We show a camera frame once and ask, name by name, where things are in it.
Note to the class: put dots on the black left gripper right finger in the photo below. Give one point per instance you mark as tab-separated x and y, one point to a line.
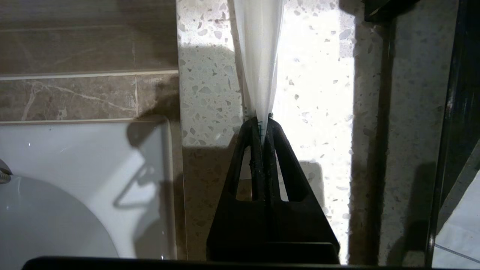
300	228

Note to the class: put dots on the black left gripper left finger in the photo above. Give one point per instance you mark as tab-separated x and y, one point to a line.
232	225

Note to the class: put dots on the narrow toothbrush packet green label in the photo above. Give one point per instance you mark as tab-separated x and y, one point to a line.
258	56

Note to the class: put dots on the black glossy drawer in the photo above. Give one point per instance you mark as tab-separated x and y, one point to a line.
461	112

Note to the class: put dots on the white bathtub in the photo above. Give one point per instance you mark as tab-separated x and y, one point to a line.
75	168

